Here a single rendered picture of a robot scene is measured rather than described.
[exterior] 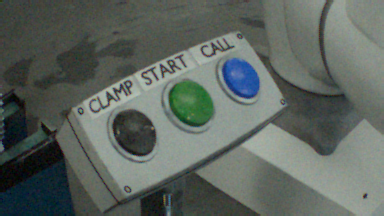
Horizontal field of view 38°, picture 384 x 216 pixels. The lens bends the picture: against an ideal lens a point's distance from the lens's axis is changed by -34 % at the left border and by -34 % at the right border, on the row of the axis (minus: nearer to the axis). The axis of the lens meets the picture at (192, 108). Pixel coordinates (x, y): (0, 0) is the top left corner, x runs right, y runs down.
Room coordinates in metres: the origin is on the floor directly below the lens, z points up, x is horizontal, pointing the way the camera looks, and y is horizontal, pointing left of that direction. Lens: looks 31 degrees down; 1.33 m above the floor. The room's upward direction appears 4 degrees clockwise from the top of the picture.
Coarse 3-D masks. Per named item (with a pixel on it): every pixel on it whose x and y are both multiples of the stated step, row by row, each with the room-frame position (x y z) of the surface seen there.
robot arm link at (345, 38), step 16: (336, 0) 0.65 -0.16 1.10; (352, 0) 0.61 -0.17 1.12; (368, 0) 0.58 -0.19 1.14; (336, 16) 0.63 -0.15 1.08; (352, 16) 0.60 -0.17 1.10; (368, 16) 0.57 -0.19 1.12; (320, 32) 0.64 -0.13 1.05; (336, 32) 0.61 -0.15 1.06; (352, 32) 0.59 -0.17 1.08; (368, 32) 0.56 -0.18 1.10; (336, 48) 0.61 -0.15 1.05; (352, 48) 0.58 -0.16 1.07; (368, 48) 0.56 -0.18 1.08; (336, 64) 0.61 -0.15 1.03; (352, 64) 0.57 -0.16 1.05; (368, 64) 0.55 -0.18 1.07; (336, 80) 0.62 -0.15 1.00; (352, 80) 0.57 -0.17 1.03; (368, 80) 0.54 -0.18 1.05; (352, 96) 0.58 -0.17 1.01; (368, 96) 0.54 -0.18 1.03; (368, 112) 0.55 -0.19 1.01
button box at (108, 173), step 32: (160, 64) 0.45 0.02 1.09; (192, 64) 0.46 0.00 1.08; (256, 64) 0.49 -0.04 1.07; (96, 96) 0.40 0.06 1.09; (128, 96) 0.42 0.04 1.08; (160, 96) 0.43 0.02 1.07; (224, 96) 0.45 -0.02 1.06; (256, 96) 0.47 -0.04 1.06; (64, 128) 0.39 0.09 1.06; (96, 128) 0.39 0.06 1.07; (160, 128) 0.41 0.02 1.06; (192, 128) 0.42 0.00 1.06; (224, 128) 0.43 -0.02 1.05; (256, 128) 0.45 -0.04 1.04; (96, 160) 0.37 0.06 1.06; (128, 160) 0.38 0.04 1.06; (160, 160) 0.39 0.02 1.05; (192, 160) 0.40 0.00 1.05; (96, 192) 0.37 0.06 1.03; (128, 192) 0.36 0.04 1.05
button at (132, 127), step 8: (120, 112) 0.40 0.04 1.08; (128, 112) 0.40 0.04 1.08; (136, 112) 0.40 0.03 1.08; (120, 120) 0.39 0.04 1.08; (128, 120) 0.40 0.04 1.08; (136, 120) 0.40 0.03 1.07; (144, 120) 0.40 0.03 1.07; (120, 128) 0.39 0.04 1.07; (128, 128) 0.39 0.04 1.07; (136, 128) 0.39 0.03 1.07; (144, 128) 0.40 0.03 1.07; (152, 128) 0.40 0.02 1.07; (120, 136) 0.38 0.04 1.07; (128, 136) 0.39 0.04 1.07; (136, 136) 0.39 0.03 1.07; (144, 136) 0.39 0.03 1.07; (152, 136) 0.40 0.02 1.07; (120, 144) 0.38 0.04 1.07; (128, 144) 0.38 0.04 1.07; (136, 144) 0.38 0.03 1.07; (144, 144) 0.39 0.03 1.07; (152, 144) 0.39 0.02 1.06; (128, 152) 0.38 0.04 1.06; (136, 152) 0.38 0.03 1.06; (144, 152) 0.38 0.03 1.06
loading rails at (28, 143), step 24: (24, 120) 0.65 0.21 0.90; (48, 120) 0.61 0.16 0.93; (24, 144) 0.56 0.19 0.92; (48, 144) 0.56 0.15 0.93; (0, 168) 0.49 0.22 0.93; (24, 168) 0.52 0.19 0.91; (48, 168) 0.56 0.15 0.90; (0, 192) 0.48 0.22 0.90; (24, 192) 0.51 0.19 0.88; (48, 192) 0.55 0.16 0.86
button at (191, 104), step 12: (180, 84) 0.44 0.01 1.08; (192, 84) 0.44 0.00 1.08; (180, 96) 0.43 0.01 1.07; (192, 96) 0.43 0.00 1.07; (204, 96) 0.44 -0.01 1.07; (180, 108) 0.42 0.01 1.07; (192, 108) 0.43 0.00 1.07; (204, 108) 0.43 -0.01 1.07; (180, 120) 0.42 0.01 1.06; (192, 120) 0.42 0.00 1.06; (204, 120) 0.42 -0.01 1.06
